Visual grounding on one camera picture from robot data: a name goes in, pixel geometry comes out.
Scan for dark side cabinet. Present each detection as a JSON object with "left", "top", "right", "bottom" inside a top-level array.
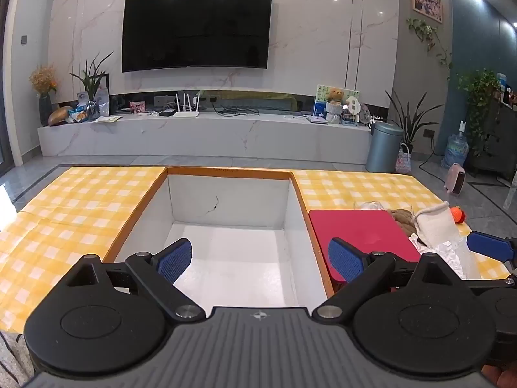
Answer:
[{"left": 469, "top": 97, "right": 517, "bottom": 183}]

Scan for white cardboard box orange rim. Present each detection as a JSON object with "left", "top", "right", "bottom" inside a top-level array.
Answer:
[{"left": 103, "top": 166, "right": 336, "bottom": 308}]

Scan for black cables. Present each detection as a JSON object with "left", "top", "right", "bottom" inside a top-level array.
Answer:
[{"left": 212, "top": 105, "right": 260, "bottom": 117}]

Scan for green plant in glass vase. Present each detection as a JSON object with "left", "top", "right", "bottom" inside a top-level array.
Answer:
[{"left": 69, "top": 52, "right": 114, "bottom": 122}]

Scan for leafy green potted plant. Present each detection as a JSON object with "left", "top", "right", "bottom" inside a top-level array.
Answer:
[{"left": 456, "top": 69, "right": 502, "bottom": 158}]

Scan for brown twisted towel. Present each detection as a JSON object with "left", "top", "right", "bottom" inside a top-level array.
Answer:
[{"left": 385, "top": 208, "right": 429, "bottom": 247}]

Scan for brown round loaf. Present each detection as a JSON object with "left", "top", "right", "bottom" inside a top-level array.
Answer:
[{"left": 48, "top": 106, "right": 74, "bottom": 127}]

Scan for yellow checked tablecloth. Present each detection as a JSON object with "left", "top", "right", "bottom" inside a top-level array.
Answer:
[{"left": 0, "top": 165, "right": 517, "bottom": 332}]

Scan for white cellophane-wrapped gift bag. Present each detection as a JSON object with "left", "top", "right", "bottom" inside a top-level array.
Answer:
[{"left": 416, "top": 201, "right": 481, "bottom": 279}]

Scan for teddy bear in white wrap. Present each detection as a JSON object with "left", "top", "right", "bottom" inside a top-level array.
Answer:
[{"left": 325, "top": 87, "right": 345, "bottom": 124}]

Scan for blue water bottle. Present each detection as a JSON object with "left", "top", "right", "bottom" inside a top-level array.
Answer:
[{"left": 442, "top": 120, "right": 470, "bottom": 169}]

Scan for white marble television cabinet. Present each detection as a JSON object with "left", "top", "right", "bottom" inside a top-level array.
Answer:
[{"left": 37, "top": 111, "right": 372, "bottom": 167}]

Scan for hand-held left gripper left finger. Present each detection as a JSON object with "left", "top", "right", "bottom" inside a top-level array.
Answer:
[{"left": 65, "top": 238, "right": 206, "bottom": 321}]

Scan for grey-blue trash can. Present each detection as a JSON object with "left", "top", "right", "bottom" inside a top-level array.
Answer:
[{"left": 365, "top": 121, "right": 405, "bottom": 174}]

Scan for hanging vine plant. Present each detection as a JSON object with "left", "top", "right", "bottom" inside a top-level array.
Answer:
[{"left": 406, "top": 17, "right": 453, "bottom": 81}]

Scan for dark vase with dried flowers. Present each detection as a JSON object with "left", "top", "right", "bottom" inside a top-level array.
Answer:
[{"left": 29, "top": 65, "right": 59, "bottom": 127}]

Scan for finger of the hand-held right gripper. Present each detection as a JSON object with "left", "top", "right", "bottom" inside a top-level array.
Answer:
[{"left": 466, "top": 230, "right": 517, "bottom": 267}]

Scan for snack packets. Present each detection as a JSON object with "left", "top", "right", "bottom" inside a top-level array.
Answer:
[{"left": 66, "top": 105, "right": 90, "bottom": 124}]

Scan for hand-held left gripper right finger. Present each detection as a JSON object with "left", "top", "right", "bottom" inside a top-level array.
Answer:
[{"left": 312, "top": 238, "right": 459, "bottom": 321}]

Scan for long-leaf floor plant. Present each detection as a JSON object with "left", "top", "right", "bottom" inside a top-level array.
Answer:
[{"left": 385, "top": 89, "right": 445, "bottom": 151}]

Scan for framed wall picture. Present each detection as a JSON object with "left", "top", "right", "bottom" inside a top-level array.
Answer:
[{"left": 411, "top": 0, "right": 444, "bottom": 23}]

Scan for white blue plastic pack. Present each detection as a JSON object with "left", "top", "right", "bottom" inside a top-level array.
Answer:
[{"left": 95, "top": 73, "right": 111, "bottom": 117}]

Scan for white wifi router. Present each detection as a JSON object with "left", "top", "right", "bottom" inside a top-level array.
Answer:
[{"left": 174, "top": 94, "right": 201, "bottom": 119}]

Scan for black flat television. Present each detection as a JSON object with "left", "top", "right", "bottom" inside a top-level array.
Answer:
[{"left": 121, "top": 0, "right": 274, "bottom": 73}]

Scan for pink space heater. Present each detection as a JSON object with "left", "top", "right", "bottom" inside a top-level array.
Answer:
[{"left": 443, "top": 163, "right": 468, "bottom": 197}]

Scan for small woven basket bag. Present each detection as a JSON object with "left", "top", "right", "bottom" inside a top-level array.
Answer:
[{"left": 394, "top": 143, "right": 413, "bottom": 174}]

